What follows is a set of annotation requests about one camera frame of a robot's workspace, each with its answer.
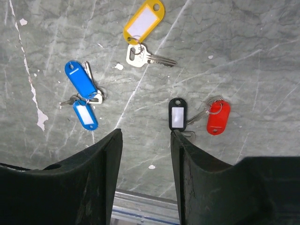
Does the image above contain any aluminium frame rail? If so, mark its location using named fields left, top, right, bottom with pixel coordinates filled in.
left=111, top=189, right=180, bottom=225

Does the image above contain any yellow key tag key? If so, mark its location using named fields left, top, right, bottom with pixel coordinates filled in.
left=123, top=0, right=177, bottom=68

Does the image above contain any red key tag key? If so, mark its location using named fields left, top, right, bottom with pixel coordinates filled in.
left=187, top=95, right=231, bottom=135

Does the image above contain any blue key tag lower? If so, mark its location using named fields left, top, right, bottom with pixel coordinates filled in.
left=60, top=95, right=98, bottom=131

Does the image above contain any blue key tag upper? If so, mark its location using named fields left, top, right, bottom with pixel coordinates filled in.
left=65, top=60, right=104, bottom=104

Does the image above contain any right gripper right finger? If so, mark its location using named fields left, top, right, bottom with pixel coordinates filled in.
left=171, top=131, right=300, bottom=225

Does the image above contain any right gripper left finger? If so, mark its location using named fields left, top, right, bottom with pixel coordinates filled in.
left=0, top=129, right=123, bottom=225

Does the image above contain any black key tag key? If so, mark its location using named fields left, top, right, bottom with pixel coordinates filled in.
left=168, top=97, right=196, bottom=142

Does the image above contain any blue key tag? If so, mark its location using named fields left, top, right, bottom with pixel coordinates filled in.
left=65, top=60, right=104, bottom=104
left=60, top=95, right=98, bottom=131

